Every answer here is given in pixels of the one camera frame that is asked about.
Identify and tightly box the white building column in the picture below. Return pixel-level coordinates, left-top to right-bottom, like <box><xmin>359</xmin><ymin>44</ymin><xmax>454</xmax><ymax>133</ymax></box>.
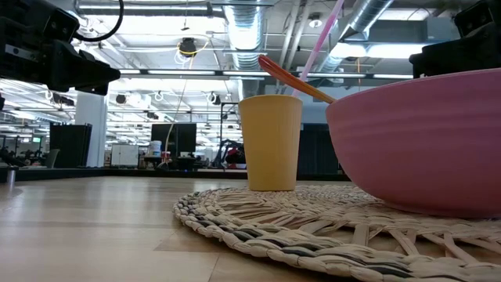
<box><xmin>74</xmin><ymin>92</ymin><xmax>109</xmax><ymax>168</ymax></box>

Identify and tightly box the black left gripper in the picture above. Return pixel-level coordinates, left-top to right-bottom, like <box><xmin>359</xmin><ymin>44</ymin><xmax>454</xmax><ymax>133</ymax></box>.
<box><xmin>0</xmin><ymin>0</ymin><xmax>121</xmax><ymax>97</ymax></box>

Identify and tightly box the long ceiling light strip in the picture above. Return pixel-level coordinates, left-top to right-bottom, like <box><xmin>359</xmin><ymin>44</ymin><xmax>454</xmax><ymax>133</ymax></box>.
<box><xmin>117</xmin><ymin>68</ymin><xmax>414</xmax><ymax>81</ymax></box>

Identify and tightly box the round woven straw placemat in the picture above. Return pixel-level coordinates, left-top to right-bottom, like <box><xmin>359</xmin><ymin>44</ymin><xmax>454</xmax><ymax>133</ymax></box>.
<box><xmin>172</xmin><ymin>183</ymin><xmax>501</xmax><ymax>282</ymax></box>

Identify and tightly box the black partition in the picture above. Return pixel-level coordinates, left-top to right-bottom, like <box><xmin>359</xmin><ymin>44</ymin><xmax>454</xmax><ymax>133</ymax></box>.
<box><xmin>49</xmin><ymin>122</ymin><xmax>93</xmax><ymax>169</ymax></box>
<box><xmin>150</xmin><ymin>122</ymin><xmax>198</xmax><ymax>158</ymax></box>
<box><xmin>296</xmin><ymin>122</ymin><xmax>341</xmax><ymax>176</ymax></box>

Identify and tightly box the white cabinet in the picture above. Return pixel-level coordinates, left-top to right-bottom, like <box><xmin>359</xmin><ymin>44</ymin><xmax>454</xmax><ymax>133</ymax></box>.
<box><xmin>110</xmin><ymin>143</ymin><xmax>140</xmax><ymax>168</ymax></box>

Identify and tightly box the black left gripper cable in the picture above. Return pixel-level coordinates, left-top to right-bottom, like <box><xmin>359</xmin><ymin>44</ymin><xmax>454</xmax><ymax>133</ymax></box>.
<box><xmin>73</xmin><ymin>0</ymin><xmax>125</xmax><ymax>43</ymax></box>

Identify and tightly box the grey ceiling pipe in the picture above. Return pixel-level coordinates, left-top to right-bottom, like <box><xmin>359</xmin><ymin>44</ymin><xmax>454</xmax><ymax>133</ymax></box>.
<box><xmin>74</xmin><ymin>0</ymin><xmax>225</xmax><ymax>17</ymax></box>

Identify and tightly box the pink drinking straw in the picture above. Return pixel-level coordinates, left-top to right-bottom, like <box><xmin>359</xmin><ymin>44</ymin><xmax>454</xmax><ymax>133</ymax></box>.
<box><xmin>290</xmin><ymin>0</ymin><xmax>346</xmax><ymax>98</ymax></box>

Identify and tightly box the grey office chair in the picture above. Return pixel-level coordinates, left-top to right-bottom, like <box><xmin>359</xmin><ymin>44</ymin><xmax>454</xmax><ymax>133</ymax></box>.
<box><xmin>43</xmin><ymin>147</ymin><xmax>60</xmax><ymax>169</ymax></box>

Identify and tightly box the wide silver ventilation duct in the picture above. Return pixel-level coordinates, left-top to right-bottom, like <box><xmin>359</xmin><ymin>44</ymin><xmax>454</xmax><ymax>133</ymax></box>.
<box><xmin>223</xmin><ymin>0</ymin><xmax>276</xmax><ymax>99</ymax></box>

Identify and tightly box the white bucket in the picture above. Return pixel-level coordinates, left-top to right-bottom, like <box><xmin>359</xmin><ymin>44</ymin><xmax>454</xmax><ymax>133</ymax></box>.
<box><xmin>148</xmin><ymin>139</ymin><xmax>163</xmax><ymax>158</ymax></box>

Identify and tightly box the slanted silver ventilation duct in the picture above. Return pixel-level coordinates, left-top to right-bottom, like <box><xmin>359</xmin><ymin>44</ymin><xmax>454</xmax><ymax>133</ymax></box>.
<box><xmin>315</xmin><ymin>0</ymin><xmax>395</xmax><ymax>74</ymax></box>

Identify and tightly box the fork with orange handle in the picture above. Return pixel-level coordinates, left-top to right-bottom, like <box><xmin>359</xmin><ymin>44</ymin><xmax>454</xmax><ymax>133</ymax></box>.
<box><xmin>257</xmin><ymin>54</ymin><xmax>337</xmax><ymax>105</ymax></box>

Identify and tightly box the black yellow ceiling reel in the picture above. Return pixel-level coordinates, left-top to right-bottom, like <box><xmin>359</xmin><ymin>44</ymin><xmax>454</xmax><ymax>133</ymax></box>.
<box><xmin>178</xmin><ymin>36</ymin><xmax>199</xmax><ymax>59</ymax></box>

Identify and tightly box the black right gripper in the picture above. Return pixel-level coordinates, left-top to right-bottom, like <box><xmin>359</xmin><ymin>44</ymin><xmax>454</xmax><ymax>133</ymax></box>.
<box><xmin>408</xmin><ymin>0</ymin><xmax>501</xmax><ymax>79</ymax></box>

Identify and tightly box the red black machine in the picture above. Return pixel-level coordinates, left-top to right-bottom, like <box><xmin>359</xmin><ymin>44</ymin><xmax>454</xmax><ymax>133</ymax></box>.
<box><xmin>212</xmin><ymin>138</ymin><xmax>248</xmax><ymax>170</ymax></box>

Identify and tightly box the pink plastic bowl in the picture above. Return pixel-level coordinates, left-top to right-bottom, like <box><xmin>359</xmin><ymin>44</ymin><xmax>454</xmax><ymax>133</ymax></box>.
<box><xmin>325</xmin><ymin>67</ymin><xmax>501</xmax><ymax>220</ymax></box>

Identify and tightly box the yellow plastic cup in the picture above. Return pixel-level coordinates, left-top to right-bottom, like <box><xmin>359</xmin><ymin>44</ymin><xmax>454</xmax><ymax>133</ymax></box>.
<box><xmin>238</xmin><ymin>94</ymin><xmax>304</xmax><ymax>193</ymax></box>

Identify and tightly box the black aluminium table frame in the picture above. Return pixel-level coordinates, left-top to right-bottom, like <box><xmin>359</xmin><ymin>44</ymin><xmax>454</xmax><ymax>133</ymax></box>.
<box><xmin>0</xmin><ymin>165</ymin><xmax>350</xmax><ymax>183</ymax></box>

